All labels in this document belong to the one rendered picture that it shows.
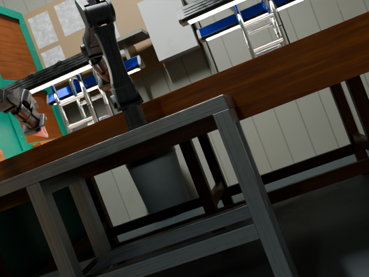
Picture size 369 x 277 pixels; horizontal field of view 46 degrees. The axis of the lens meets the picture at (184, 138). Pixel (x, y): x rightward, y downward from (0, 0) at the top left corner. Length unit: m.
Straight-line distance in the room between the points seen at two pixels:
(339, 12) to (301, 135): 1.08
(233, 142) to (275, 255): 0.32
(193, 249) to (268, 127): 2.80
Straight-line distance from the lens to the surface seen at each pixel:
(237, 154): 1.17
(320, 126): 3.98
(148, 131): 1.20
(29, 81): 2.14
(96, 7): 1.41
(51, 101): 2.71
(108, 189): 4.25
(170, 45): 3.83
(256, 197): 1.18
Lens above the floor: 0.62
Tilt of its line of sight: 1 degrees down
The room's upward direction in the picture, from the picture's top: 21 degrees counter-clockwise
